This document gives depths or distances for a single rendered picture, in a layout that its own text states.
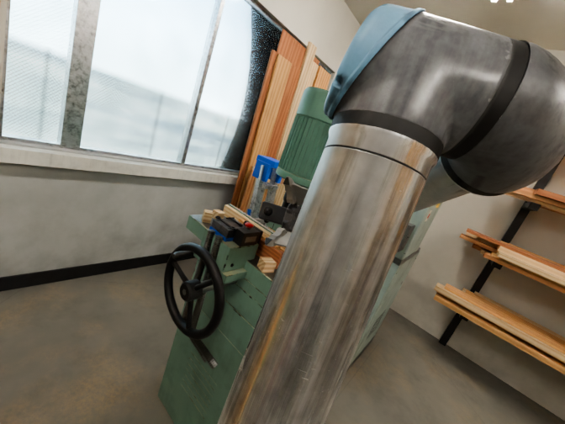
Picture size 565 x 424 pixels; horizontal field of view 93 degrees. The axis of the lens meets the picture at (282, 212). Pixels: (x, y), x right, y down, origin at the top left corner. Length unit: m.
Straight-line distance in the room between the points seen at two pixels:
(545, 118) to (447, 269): 2.87
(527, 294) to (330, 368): 2.95
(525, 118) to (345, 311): 0.23
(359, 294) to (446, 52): 0.22
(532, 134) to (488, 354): 3.10
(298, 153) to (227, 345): 0.73
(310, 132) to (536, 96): 0.68
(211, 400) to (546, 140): 1.23
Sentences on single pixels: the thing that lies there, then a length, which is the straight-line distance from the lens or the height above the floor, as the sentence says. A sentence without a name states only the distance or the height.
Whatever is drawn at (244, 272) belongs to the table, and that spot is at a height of 0.87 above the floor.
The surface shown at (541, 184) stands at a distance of 3.06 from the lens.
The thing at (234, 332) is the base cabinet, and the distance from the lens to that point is 1.07.
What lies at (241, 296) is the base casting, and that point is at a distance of 0.99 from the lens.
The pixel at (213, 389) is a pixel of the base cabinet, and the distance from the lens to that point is 1.26.
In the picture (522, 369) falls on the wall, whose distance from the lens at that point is 3.40.
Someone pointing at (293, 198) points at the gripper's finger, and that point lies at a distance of 0.63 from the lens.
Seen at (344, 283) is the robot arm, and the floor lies 1.23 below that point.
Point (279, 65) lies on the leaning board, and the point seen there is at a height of 1.84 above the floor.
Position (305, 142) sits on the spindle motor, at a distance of 0.91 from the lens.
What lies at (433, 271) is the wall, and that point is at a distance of 3.18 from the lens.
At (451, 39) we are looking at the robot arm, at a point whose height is 1.45.
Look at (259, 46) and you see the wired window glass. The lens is 2.57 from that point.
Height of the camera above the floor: 1.33
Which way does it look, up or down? 15 degrees down
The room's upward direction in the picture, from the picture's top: 20 degrees clockwise
